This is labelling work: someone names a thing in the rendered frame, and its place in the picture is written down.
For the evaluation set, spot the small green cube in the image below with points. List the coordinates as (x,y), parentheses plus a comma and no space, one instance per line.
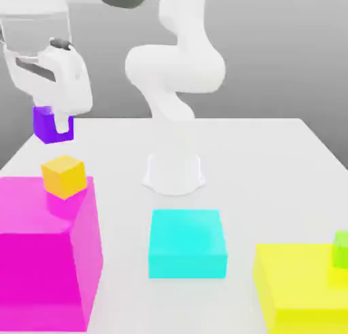
(341,251)

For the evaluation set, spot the small orange cube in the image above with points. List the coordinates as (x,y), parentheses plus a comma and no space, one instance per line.
(64,176)

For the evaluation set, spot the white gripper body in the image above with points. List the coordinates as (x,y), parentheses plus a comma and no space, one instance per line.
(70,87)

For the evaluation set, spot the large yellow box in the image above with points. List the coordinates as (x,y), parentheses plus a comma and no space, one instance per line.
(301,287)

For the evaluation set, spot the large cyan box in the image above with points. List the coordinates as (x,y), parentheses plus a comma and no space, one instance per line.
(187,244)

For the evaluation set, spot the large magenta box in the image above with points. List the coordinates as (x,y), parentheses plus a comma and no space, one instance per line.
(35,271)

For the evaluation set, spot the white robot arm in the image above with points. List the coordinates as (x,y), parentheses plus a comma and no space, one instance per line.
(176,70)

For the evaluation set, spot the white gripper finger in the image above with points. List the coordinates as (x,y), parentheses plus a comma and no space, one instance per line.
(62,123)

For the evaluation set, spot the small purple cube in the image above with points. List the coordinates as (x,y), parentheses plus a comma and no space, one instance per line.
(44,129)

